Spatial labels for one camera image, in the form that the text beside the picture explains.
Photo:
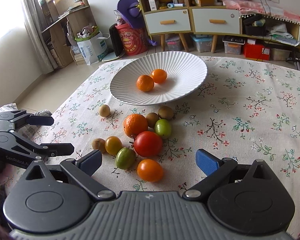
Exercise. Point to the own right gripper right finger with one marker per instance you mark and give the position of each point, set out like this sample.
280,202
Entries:
247,199

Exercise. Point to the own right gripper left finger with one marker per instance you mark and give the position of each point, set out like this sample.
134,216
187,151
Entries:
49,199

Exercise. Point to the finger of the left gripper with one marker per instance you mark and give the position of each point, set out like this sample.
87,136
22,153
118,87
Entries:
40,119
52,149

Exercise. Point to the brown longan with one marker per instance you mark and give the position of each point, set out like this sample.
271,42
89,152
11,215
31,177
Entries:
165,112
99,144
152,118

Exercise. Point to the yellow orange small tomato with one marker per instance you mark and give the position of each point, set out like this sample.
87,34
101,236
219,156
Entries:
112,145

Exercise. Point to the green tomato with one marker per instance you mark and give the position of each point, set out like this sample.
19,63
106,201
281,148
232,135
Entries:
125,158
163,128

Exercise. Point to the large orange mandarin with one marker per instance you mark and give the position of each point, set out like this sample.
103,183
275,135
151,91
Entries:
134,124

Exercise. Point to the big red tomato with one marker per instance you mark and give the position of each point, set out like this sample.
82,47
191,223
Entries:
148,144

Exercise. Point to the beige longan far left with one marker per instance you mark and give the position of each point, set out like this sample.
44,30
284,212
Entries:
104,111

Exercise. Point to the white paper shopping bag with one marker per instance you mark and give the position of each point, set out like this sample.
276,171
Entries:
92,44

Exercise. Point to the floral tablecloth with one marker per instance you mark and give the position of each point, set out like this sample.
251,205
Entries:
243,110

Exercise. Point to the wooden bookshelf by window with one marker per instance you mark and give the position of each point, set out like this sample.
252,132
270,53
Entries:
64,18

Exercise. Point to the small mandarin in plate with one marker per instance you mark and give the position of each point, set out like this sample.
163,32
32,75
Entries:
145,83

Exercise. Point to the red printed bucket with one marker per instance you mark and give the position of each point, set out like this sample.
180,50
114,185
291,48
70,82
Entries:
134,40

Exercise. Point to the orange tomato in plate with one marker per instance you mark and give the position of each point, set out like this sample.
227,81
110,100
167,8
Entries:
159,75

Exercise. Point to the grey curtain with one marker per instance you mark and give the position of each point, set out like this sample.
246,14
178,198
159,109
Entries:
34,21

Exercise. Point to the purple plush toy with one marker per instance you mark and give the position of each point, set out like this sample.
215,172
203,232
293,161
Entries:
129,11

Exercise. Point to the white ribbed plate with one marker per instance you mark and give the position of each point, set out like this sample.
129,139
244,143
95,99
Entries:
185,73

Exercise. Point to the red box on floor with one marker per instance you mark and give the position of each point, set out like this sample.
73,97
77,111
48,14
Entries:
256,52

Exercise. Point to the clear storage bin left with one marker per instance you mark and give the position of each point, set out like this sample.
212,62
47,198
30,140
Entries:
174,43

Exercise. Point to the clear storage bin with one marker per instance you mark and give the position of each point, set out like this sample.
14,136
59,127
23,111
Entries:
174,43
202,43

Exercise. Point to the clear storage bin middle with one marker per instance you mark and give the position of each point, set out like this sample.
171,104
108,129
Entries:
202,43

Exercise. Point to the wooden cabinet white drawers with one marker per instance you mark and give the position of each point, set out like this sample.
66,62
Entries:
207,20

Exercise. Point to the pink cloth on shelf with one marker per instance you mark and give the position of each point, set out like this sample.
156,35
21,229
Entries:
249,7

